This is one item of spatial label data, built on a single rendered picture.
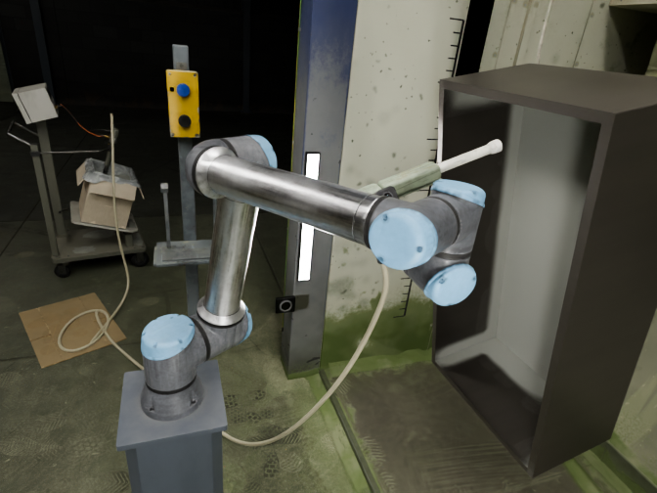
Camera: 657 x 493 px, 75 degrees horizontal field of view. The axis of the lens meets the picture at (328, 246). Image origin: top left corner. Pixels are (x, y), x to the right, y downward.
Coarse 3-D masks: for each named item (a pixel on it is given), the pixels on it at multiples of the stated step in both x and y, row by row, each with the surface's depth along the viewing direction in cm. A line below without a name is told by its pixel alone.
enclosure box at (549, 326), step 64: (448, 128) 143; (512, 128) 152; (576, 128) 133; (640, 128) 89; (512, 192) 166; (576, 192) 139; (640, 192) 98; (512, 256) 176; (576, 256) 102; (640, 256) 109; (448, 320) 185; (512, 320) 187; (576, 320) 111; (640, 320) 124; (512, 384) 178; (576, 384) 126; (512, 448) 154; (576, 448) 146
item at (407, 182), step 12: (492, 144) 107; (468, 156) 106; (480, 156) 107; (420, 168) 104; (432, 168) 103; (444, 168) 105; (384, 180) 104; (396, 180) 102; (408, 180) 102; (420, 180) 103; (432, 180) 104; (372, 192) 101; (396, 192) 103; (408, 192) 104
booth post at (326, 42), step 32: (320, 0) 160; (352, 0) 164; (320, 32) 165; (352, 32) 169; (320, 64) 170; (320, 96) 176; (320, 128) 182; (320, 160) 188; (288, 224) 214; (288, 256) 218; (320, 256) 210; (288, 288) 223; (320, 288) 218; (288, 320) 227; (320, 320) 227; (288, 352) 231; (320, 352) 237
